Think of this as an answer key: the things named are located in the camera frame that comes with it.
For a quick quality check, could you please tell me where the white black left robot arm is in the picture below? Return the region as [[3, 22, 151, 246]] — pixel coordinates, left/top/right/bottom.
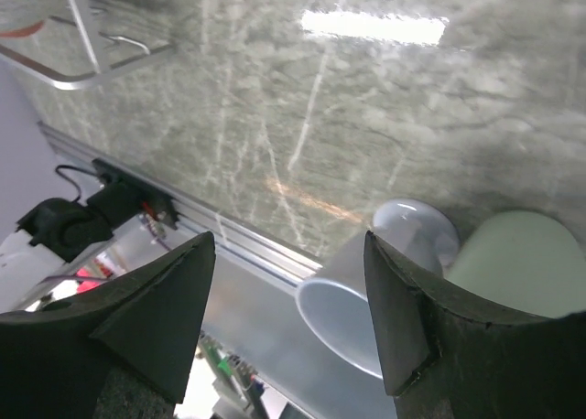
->
[[1, 198, 114, 313]]

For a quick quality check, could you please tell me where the light green mug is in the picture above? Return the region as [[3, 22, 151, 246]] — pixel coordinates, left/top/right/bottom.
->
[[447, 210, 585, 318]]

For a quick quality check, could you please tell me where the light blue mug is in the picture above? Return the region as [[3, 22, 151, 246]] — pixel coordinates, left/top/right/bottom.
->
[[295, 199, 460, 379]]

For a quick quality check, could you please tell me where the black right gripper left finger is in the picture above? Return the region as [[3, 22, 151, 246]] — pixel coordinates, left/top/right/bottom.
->
[[1, 232, 216, 418]]

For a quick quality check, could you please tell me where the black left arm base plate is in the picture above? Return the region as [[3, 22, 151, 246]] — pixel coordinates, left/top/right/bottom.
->
[[86, 158, 179, 230]]

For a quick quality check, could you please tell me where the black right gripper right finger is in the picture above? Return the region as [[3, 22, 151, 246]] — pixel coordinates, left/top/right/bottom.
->
[[364, 232, 585, 418]]

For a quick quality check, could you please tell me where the silver wire dish rack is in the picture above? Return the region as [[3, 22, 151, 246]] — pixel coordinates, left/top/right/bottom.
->
[[1, 0, 174, 91]]

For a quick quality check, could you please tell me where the pink white mug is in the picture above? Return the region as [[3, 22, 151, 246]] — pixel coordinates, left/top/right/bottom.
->
[[0, 21, 45, 38]]

